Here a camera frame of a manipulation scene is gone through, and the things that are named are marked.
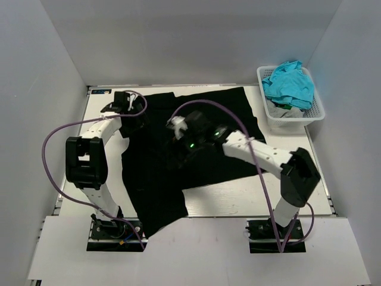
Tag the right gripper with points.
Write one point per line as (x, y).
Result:
(179, 145)

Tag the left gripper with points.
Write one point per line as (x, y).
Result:
(141, 121)

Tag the black t-shirt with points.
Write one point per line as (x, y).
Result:
(155, 180)

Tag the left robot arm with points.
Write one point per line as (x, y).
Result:
(85, 157)

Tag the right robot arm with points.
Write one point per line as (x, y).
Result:
(296, 170)

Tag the blue label sticker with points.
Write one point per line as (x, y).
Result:
(101, 91)

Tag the grey t-shirt in basket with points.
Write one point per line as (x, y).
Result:
(282, 113)

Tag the green garment in basket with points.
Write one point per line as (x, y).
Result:
(283, 106)

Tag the white plastic basket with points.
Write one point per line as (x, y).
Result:
(315, 113)

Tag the turquoise t-shirt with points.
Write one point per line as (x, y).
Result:
(288, 85)

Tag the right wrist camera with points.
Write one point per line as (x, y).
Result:
(178, 125)

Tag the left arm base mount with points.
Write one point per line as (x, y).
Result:
(118, 238)

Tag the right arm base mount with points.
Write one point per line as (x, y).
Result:
(262, 239)

